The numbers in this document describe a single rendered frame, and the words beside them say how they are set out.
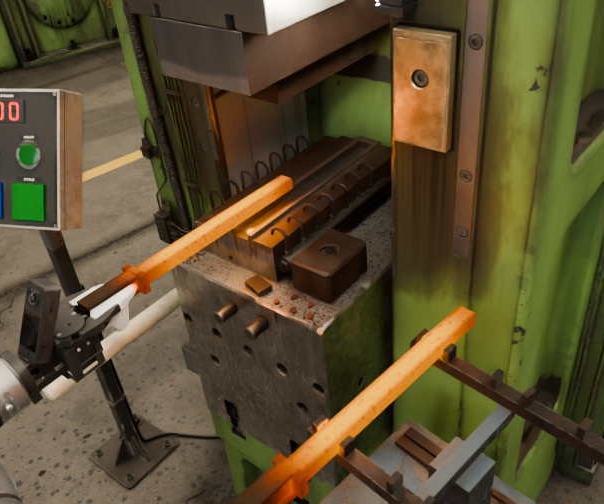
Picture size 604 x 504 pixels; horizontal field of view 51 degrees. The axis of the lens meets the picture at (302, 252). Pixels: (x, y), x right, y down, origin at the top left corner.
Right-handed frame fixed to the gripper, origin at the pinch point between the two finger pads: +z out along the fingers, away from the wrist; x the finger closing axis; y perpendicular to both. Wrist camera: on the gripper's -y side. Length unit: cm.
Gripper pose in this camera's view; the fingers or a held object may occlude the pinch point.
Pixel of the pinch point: (124, 283)
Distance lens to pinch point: 100.7
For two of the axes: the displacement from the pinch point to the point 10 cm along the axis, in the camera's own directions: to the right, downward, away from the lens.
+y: 0.9, 7.9, 6.0
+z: 6.2, -5.2, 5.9
